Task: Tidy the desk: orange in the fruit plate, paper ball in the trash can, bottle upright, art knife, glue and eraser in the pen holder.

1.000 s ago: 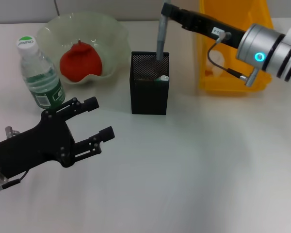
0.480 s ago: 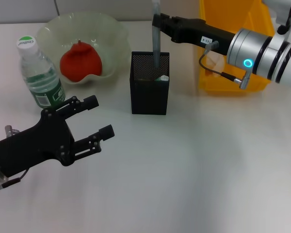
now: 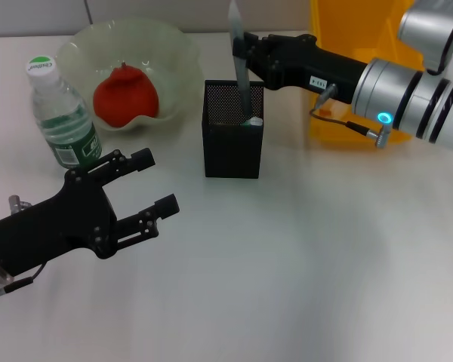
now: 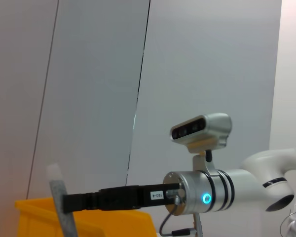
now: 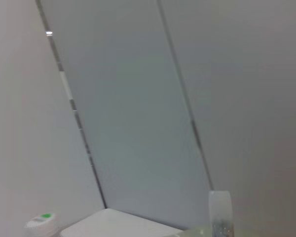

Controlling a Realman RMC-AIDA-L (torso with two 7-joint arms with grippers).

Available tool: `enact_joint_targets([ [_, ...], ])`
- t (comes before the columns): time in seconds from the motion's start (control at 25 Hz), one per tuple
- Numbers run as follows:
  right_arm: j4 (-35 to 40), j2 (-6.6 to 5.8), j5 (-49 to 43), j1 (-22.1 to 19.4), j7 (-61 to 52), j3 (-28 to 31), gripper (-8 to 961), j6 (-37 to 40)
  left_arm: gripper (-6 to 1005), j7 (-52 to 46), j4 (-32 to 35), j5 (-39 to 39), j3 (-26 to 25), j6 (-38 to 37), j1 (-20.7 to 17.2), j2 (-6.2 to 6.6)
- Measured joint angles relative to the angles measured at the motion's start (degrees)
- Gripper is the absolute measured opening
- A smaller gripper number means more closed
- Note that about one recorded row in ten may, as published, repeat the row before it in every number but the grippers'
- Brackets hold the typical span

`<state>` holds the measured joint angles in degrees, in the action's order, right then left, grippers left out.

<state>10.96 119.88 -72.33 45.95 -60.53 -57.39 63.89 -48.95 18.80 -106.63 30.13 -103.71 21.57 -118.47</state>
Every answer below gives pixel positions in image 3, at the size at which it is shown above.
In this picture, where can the pale green glass fruit plate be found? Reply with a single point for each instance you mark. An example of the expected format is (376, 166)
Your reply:
(162, 56)

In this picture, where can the right wrist camera housing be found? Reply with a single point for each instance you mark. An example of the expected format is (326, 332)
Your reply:
(430, 26)

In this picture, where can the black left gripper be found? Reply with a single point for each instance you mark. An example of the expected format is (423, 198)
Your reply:
(56, 226)

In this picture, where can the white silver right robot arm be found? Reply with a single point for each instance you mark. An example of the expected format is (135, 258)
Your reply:
(419, 102)

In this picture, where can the grey pen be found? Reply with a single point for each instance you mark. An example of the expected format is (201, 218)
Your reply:
(243, 86)

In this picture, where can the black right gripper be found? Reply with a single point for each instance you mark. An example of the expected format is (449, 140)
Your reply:
(306, 64)

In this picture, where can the black mesh pen holder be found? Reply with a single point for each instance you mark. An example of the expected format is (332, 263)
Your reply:
(232, 151)

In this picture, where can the clear water bottle green label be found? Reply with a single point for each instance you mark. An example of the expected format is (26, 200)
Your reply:
(68, 132)

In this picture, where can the orange fruit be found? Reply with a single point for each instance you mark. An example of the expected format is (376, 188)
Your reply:
(124, 98)

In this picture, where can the yellow plastic bin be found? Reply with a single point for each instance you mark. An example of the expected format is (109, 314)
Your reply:
(347, 22)

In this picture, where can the green utility knife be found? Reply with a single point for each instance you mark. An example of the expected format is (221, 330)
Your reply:
(253, 121)

